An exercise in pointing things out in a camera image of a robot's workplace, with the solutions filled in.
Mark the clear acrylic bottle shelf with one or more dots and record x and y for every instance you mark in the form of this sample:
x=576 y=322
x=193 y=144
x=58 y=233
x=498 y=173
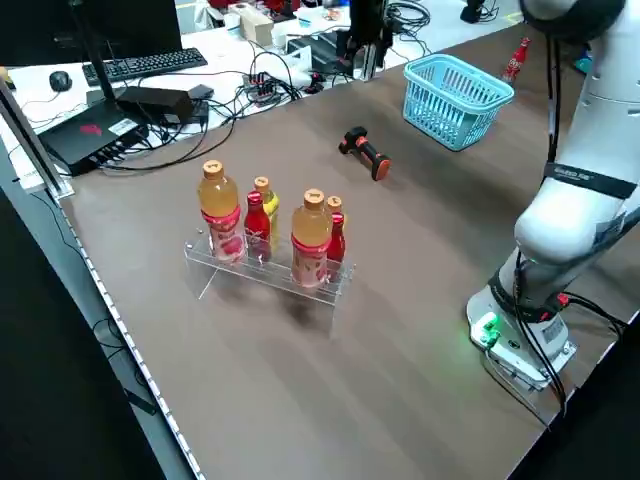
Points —
x=280 y=282

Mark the black computer box red logo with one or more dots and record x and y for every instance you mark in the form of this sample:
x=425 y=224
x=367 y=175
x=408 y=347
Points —
x=85 y=135

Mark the black keyboard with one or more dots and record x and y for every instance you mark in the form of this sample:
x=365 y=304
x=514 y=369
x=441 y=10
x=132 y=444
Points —
x=145 y=62

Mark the red cola bottle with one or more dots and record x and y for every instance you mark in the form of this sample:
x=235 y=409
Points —
x=515 y=62

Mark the black computer mouse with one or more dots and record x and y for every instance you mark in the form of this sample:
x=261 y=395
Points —
x=59 y=81

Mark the small black adapter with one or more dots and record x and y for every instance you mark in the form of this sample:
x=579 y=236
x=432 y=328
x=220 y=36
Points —
x=201 y=91

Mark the black power adapter brick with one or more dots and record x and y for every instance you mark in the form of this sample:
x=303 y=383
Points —
x=155 y=102

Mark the black monitor stand pole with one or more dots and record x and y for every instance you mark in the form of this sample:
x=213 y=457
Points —
x=100 y=65

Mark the small red drink bottle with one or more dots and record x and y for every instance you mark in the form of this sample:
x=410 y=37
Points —
x=336 y=242
x=256 y=225

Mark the aluminium frame post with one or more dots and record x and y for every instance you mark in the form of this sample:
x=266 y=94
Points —
x=35 y=145

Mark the grey usb hub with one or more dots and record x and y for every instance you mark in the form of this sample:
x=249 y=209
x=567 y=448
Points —
x=260 y=85

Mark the aluminium camera post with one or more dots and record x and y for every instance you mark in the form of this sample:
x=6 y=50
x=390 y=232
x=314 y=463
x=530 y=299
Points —
x=367 y=30

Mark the black computer monitor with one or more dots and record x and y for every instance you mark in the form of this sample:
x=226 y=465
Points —
x=125 y=25

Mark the orange drink bottle pink label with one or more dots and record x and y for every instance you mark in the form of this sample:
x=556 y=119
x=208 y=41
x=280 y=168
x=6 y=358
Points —
x=310 y=235
x=220 y=210

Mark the teal snack packet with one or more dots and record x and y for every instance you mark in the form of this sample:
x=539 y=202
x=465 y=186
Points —
x=583 y=64

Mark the black stand legs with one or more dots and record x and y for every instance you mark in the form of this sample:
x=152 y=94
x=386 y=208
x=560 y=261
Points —
x=477 y=10

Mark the black orange barcode scanner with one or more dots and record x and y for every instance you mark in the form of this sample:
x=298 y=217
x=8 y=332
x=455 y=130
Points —
x=367 y=155

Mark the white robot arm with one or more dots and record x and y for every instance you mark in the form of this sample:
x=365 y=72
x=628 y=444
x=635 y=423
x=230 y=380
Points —
x=560 y=235

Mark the light blue plastic basket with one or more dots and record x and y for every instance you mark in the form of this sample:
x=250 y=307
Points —
x=450 y=107

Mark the brown cardboard box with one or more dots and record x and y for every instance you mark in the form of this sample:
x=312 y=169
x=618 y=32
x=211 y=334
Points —
x=256 y=26

